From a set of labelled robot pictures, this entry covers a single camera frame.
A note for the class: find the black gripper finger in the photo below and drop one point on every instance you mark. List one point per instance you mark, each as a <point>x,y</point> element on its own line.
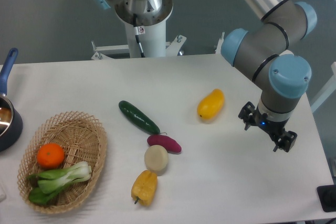
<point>247,114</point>
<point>284,141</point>

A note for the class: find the purple sweet potato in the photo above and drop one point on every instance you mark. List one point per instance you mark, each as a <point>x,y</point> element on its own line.
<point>165,141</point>

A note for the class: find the black device at edge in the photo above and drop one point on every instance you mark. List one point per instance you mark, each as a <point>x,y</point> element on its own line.
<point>326,196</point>

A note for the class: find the yellow bell pepper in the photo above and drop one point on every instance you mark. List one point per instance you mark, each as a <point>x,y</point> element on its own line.
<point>144,188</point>

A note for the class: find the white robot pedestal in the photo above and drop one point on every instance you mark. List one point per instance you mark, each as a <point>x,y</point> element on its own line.
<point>145,27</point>

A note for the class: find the green bok choy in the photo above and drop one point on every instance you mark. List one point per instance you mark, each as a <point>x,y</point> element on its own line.
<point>51,183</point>

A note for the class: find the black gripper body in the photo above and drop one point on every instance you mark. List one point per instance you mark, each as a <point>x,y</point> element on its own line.
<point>274,129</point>

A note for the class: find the orange tangerine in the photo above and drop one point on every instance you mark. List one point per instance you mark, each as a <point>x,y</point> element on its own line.
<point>50,156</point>

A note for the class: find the dark blue saucepan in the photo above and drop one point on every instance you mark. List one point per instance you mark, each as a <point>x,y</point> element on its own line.
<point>11,120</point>

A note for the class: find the green cucumber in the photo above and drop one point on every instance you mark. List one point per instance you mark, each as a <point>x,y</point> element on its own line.
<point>138,118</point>

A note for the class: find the yellow mango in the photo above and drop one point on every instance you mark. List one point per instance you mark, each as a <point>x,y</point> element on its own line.
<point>211,105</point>

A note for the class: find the woven wicker basket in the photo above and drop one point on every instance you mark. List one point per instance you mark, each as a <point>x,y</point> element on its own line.
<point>83,138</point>

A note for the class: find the white metal frame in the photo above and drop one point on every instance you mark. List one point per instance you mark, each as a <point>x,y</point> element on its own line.
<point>324,92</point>

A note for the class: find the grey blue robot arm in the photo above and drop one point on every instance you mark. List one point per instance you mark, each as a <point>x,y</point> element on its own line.
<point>259,56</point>

